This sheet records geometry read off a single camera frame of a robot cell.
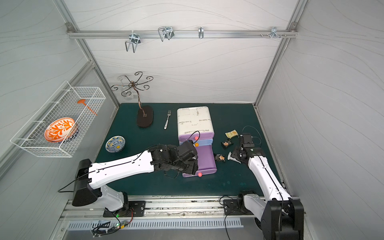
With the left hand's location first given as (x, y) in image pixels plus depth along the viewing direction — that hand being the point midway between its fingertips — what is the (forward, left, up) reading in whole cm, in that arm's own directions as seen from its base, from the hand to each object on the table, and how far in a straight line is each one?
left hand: (195, 169), depth 70 cm
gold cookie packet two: (+31, -24, -15) cm, 42 cm away
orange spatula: (+30, +61, +16) cm, 70 cm away
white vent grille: (-21, +53, -17) cm, 59 cm away
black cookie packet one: (+24, -20, -15) cm, 35 cm away
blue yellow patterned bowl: (+21, +53, -15) cm, 59 cm away
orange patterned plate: (+9, +60, +18) cm, 63 cm away
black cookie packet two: (+14, -15, -16) cm, 26 cm away
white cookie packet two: (+14, -21, -16) cm, 30 cm away
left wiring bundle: (-22, +41, -19) cm, 50 cm away
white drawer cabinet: (+26, +1, +6) cm, 27 cm away
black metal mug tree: (+46, +40, -14) cm, 62 cm away
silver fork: (+50, +22, -16) cm, 57 cm away
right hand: (+13, -25, -8) cm, 30 cm away
